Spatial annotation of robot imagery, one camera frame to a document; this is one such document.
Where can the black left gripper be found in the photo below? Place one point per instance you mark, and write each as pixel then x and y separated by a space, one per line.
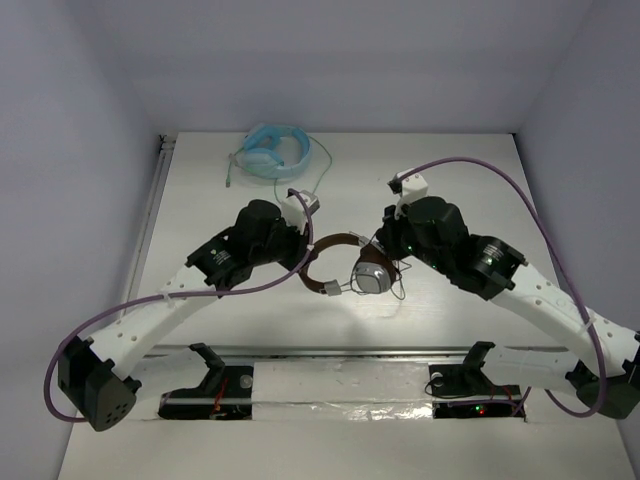
pixel 298 245

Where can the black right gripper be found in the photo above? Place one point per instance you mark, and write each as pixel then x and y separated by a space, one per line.
pixel 390 231

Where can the brown silver headphones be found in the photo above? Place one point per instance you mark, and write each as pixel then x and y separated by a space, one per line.
pixel 373 273

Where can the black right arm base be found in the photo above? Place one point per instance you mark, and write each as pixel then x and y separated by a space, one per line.
pixel 462 391

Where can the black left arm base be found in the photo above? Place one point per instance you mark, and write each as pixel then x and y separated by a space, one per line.
pixel 223 393

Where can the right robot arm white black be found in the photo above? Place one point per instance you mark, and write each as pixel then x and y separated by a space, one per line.
pixel 599 362

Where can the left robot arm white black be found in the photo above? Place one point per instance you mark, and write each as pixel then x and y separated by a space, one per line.
pixel 98 372

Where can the blue headphones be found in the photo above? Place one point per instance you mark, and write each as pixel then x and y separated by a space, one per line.
pixel 259 154

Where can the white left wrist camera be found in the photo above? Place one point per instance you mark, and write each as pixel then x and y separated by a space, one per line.
pixel 295 209

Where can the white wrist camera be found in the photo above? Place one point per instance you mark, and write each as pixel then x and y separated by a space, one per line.
pixel 295 209
pixel 409 187

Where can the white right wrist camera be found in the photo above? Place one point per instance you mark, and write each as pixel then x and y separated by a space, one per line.
pixel 409 187

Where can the aluminium table frame rail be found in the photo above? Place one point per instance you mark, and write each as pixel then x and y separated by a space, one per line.
pixel 145 240

